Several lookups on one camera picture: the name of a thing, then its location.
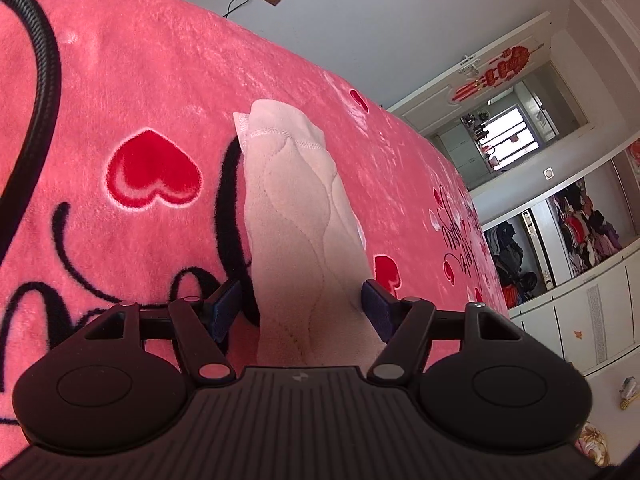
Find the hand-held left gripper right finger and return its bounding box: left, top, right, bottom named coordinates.
left=361, top=280, right=527, bottom=387

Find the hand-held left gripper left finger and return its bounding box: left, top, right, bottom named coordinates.
left=85, top=280, right=239, bottom=387

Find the pink quilted fleece garment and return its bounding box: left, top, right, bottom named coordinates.
left=232, top=99, right=392, bottom=367

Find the pile of dark clothes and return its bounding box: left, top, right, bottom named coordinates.
left=485, top=220, right=552, bottom=309

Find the pile of colourful folded clothes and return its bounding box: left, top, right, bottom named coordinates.
left=550, top=182, right=624, bottom=274

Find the white wardrobe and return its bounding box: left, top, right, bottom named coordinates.
left=470, top=142, right=640, bottom=377

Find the white room door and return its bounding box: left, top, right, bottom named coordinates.
left=388, top=12, right=553, bottom=134

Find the red heart printed bed blanket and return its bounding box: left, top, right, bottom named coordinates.
left=0, top=0, right=512, bottom=442

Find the red hanging knot ornament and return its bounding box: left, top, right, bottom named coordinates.
left=452, top=45, right=532, bottom=104

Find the hanging white and yellow toy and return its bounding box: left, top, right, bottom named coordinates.
left=620, top=378, right=640, bottom=411

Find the black flexible cable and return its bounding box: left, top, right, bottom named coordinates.
left=0, top=0, right=64, bottom=262

